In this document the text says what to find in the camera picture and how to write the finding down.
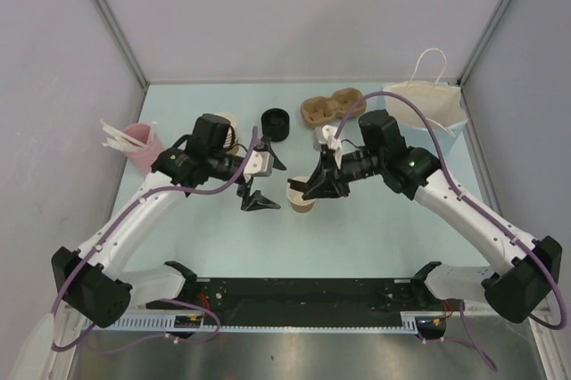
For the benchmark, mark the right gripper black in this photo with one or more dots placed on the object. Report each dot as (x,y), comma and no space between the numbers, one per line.
(328,181)

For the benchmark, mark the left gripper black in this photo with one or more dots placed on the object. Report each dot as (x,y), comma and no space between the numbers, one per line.
(255,200)

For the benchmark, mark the single brown paper cup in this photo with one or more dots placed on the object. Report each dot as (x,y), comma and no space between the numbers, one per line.
(297,203)

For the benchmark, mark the pink cup holder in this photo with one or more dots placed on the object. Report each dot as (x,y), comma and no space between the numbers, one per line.
(143,157)

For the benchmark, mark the light blue paper bag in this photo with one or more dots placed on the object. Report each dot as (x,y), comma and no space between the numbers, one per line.
(441,105)

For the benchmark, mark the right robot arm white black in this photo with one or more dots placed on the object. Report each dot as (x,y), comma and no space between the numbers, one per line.
(521,269)

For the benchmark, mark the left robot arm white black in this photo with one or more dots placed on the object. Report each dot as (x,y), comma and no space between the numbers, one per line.
(92,279)

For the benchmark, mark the stack of brown paper cups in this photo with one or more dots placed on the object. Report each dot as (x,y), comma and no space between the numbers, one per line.
(232,134)

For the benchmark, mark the stack of black lids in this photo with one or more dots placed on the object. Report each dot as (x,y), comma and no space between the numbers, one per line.
(275,124)

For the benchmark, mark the brown cup carrier stack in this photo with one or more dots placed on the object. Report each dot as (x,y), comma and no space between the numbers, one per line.
(324,110)

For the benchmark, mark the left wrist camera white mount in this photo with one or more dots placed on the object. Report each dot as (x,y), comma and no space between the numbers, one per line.
(260,164)

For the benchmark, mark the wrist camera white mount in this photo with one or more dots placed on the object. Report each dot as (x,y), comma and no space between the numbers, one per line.
(324,136)
(260,164)

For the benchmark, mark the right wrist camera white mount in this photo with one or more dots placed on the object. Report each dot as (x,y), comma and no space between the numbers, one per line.
(324,136)

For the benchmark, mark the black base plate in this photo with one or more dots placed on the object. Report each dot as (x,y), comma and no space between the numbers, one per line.
(319,300)

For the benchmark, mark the grey slotted cable duct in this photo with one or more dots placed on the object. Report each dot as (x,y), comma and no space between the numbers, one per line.
(385,323)

